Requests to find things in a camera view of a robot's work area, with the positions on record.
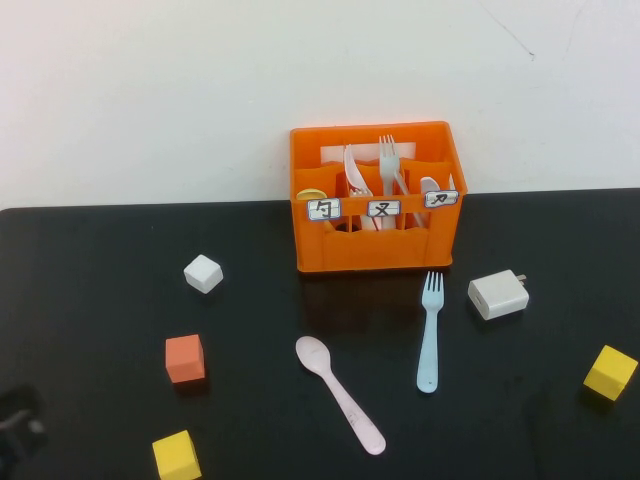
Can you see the orange foam cube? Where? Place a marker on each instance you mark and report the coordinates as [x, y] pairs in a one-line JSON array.
[[184, 359]]

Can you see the orange plastic cutlery holder crate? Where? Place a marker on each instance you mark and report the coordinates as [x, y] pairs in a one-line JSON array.
[[375, 250]]

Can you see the white foam cube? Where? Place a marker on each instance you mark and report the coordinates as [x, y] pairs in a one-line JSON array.
[[202, 275]]

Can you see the light blue plastic fork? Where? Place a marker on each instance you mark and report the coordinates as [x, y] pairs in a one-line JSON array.
[[428, 350]]

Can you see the white round-tipped plastic knife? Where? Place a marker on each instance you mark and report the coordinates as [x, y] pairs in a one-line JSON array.
[[429, 185]]

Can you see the paper label spoon character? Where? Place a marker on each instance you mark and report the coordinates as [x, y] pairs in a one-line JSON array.
[[324, 209]]

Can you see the paper label fork character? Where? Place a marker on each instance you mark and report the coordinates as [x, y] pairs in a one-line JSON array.
[[384, 208]]

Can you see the white USB wall charger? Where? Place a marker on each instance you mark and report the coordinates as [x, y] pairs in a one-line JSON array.
[[500, 297]]

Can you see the small pink plastic fork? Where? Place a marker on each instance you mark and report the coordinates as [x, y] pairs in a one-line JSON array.
[[357, 192]]

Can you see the white pointed plastic knife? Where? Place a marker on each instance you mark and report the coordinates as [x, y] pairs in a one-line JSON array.
[[451, 184]]

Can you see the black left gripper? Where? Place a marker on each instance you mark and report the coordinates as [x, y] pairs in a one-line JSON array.
[[20, 410]]

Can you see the yellow plastic spoon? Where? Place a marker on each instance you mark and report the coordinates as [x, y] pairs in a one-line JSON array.
[[310, 194]]

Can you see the tall white plastic fork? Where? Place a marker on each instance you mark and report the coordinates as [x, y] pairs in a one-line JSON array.
[[387, 167]]

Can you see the pink plastic spoon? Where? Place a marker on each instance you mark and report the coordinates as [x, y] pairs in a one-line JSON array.
[[312, 355]]

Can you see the yellow foam cube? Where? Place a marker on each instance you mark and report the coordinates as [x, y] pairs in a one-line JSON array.
[[610, 372], [175, 457]]

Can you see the paper label knife character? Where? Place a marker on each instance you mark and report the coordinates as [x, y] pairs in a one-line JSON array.
[[441, 199]]

